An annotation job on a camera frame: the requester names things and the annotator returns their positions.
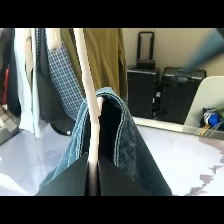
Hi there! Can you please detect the blue denim garment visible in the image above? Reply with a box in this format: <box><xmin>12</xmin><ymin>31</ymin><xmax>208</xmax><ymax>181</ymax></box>
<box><xmin>38</xmin><ymin>86</ymin><xmax>174</xmax><ymax>197</ymax></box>

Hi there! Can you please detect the black garment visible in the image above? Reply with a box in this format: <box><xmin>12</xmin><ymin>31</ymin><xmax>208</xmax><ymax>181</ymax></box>
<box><xmin>0</xmin><ymin>28</ymin><xmax>22</xmax><ymax>118</ymax></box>

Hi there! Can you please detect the white clothes hanger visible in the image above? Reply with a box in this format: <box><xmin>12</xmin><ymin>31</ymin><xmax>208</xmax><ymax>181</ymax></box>
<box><xmin>72</xmin><ymin>28</ymin><xmax>105</xmax><ymax>197</ymax></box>

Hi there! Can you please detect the white garment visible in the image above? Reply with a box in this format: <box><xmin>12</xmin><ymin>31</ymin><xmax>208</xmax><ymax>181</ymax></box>
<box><xmin>13</xmin><ymin>28</ymin><xmax>44</xmax><ymax>139</ymax></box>

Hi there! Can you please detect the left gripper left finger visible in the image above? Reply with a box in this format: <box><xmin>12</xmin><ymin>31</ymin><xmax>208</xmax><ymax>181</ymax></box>
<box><xmin>35</xmin><ymin>152</ymin><xmax>90</xmax><ymax>197</ymax></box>

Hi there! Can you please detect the black case with handle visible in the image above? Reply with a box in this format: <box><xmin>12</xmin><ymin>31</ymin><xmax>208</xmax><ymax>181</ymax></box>
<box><xmin>126</xmin><ymin>31</ymin><xmax>161</xmax><ymax>120</ymax></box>

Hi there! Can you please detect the checked shirt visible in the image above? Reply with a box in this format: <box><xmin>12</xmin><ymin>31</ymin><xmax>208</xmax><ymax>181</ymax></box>
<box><xmin>34</xmin><ymin>28</ymin><xmax>86</xmax><ymax>136</ymax></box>

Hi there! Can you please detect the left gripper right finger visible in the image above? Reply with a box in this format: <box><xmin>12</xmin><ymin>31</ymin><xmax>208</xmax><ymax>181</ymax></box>
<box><xmin>98</xmin><ymin>154</ymin><xmax>151</xmax><ymax>197</ymax></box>

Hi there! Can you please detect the olive green garment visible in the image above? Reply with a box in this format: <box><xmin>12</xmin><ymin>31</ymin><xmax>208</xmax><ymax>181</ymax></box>
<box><xmin>59</xmin><ymin>28</ymin><xmax>129</xmax><ymax>102</ymax></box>

